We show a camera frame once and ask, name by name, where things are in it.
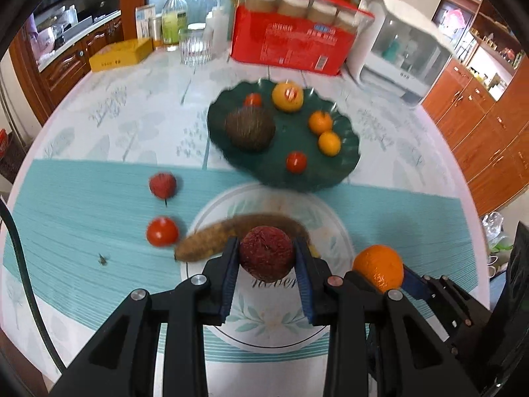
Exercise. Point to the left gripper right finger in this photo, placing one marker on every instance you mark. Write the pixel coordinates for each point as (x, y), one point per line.
(381, 339)

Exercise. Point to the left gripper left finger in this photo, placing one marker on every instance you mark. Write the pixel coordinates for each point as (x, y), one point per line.
(120, 358)

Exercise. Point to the clear bottle yellow liquid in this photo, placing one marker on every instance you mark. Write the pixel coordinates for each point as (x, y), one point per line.
(173, 20)

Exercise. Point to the small red cherry tomato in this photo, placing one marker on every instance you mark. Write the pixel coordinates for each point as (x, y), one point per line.
(296, 163)

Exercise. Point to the orange tangerine with stem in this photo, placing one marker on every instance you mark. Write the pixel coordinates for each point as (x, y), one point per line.
(320, 122)

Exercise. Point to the white blue small carton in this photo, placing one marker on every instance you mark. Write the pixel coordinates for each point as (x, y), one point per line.
(143, 15)

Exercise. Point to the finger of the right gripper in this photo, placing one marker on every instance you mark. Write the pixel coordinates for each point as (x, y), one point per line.
(362, 284)
(442, 297)

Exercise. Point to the overripe brown banana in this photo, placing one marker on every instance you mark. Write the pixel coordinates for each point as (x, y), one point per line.
(211, 239)

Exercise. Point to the small yellow kumquat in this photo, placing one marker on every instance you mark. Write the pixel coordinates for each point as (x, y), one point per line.
(329, 143)

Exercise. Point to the clear drinking glass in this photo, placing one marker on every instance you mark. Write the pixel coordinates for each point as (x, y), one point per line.
(195, 44)

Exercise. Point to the yellow-orange fruit with sticker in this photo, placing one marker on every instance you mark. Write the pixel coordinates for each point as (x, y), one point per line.
(288, 97)

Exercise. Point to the dark red round lychee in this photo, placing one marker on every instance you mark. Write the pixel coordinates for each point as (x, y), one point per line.
(267, 253)

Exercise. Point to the wooden side cabinet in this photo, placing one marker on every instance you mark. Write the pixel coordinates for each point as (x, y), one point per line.
(489, 138)

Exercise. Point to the large orange tangerine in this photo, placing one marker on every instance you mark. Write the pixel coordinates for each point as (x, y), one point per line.
(380, 265)

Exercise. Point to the dark green scalloped plate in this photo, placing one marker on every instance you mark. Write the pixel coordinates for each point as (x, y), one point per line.
(292, 135)

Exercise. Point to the yellow flat box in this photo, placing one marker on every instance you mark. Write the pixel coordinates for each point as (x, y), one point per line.
(121, 54)

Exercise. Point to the red carton of jars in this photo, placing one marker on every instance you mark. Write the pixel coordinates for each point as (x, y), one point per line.
(308, 35)

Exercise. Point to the dark brown avocado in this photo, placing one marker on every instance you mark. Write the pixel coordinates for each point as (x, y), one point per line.
(250, 129)

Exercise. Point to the white squeeze bottle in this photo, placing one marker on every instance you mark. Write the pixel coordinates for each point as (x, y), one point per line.
(217, 23)

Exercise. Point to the white countertop appliance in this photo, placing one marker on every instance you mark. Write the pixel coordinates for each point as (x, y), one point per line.
(401, 51)

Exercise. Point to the printed teal white tablecloth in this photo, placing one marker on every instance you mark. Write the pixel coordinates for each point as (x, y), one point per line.
(84, 189)

